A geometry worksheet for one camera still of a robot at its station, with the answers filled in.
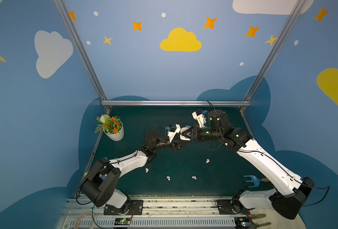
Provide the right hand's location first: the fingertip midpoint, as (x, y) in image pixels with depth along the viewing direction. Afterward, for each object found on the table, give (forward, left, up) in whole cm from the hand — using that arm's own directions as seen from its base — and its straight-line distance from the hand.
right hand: (183, 132), depth 67 cm
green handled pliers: (-32, -37, -31) cm, 58 cm away
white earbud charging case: (-1, -1, -3) cm, 3 cm away
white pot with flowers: (+14, +44, -17) cm, 49 cm away
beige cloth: (-30, -49, -31) cm, 65 cm away
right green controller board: (-31, -32, -33) cm, 56 cm away
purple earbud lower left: (-12, +7, -31) cm, 34 cm away
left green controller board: (-34, +29, -31) cm, 55 cm away
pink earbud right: (0, -18, -31) cm, 36 cm away
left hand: (0, -4, -6) cm, 7 cm away
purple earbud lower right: (-11, -9, -31) cm, 34 cm away
